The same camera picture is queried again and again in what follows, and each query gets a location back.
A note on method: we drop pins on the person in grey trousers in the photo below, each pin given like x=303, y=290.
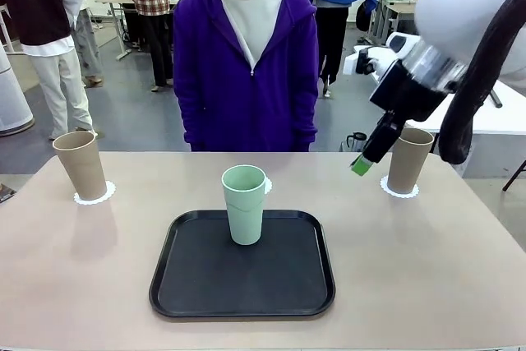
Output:
x=84, y=38

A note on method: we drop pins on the mint green cup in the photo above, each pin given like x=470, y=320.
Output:
x=244, y=219

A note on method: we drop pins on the white side table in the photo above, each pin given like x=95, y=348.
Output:
x=493, y=121

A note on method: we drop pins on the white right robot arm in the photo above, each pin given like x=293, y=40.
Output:
x=460, y=6

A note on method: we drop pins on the grey desk with equipment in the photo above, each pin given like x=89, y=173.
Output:
x=394, y=7

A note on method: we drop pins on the purple-sleeved left forearm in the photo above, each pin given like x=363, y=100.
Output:
x=305, y=116

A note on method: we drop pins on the black jug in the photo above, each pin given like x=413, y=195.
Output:
x=356, y=141

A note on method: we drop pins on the tan cup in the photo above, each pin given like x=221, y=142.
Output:
x=409, y=166
x=82, y=166

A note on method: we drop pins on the white cylindrical appliance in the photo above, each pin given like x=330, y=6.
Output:
x=10, y=100

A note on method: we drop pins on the black stand leg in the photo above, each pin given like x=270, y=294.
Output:
x=515, y=174

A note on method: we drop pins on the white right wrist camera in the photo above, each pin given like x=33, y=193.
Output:
x=350, y=65

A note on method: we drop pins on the black plastic tray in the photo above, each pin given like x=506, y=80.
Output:
x=246, y=281

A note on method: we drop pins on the person in purple hoodie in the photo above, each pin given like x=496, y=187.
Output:
x=279, y=59

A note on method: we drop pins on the white scalloped paper coaster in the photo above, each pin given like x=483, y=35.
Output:
x=268, y=186
x=385, y=191
x=94, y=201

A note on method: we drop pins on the person in black top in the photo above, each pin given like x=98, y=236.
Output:
x=45, y=18

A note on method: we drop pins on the purple-sleeved right forearm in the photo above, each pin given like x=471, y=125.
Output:
x=187, y=116

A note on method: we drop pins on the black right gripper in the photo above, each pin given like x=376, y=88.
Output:
x=407, y=96

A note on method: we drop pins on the dark printed booklet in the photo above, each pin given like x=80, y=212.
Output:
x=6, y=194

